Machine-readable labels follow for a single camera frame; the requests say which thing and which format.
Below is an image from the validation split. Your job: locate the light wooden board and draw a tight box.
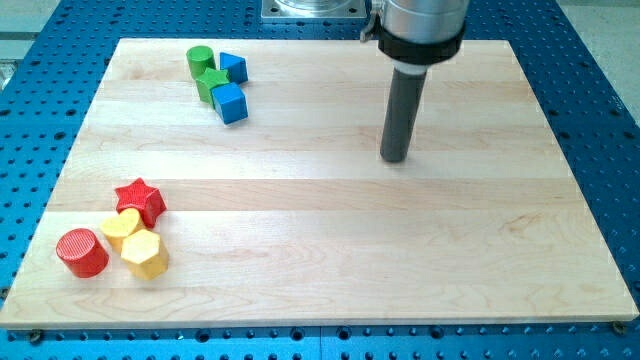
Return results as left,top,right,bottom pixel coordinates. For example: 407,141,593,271
1,38,638,329

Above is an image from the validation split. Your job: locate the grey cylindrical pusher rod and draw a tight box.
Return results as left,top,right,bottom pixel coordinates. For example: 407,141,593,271
380,60,428,163

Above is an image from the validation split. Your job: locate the blue cube block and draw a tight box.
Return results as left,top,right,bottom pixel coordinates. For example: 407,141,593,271
211,83,248,125

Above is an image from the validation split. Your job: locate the blue triangular prism block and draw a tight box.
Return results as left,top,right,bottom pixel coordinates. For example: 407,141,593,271
219,52,248,84

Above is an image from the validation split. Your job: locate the green star block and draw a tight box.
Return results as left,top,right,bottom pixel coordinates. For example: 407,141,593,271
195,68,230,108

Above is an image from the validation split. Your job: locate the green cylinder block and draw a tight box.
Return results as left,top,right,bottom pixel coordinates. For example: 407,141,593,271
186,45,216,79

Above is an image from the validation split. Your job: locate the red star block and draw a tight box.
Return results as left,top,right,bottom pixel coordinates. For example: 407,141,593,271
115,178,167,228

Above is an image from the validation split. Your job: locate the yellow hexagon block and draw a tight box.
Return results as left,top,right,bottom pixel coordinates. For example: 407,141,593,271
121,230,169,280

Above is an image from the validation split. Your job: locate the yellow heart block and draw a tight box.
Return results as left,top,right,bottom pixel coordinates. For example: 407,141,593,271
99,208,145,254

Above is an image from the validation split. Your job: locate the red cylinder block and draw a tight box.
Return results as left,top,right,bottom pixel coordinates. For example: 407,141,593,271
56,228,109,278

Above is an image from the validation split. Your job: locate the blue perforated metal plate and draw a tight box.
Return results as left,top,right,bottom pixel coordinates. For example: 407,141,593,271
1,1,639,359

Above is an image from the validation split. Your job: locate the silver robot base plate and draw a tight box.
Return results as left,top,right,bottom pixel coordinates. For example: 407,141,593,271
261,0,367,19

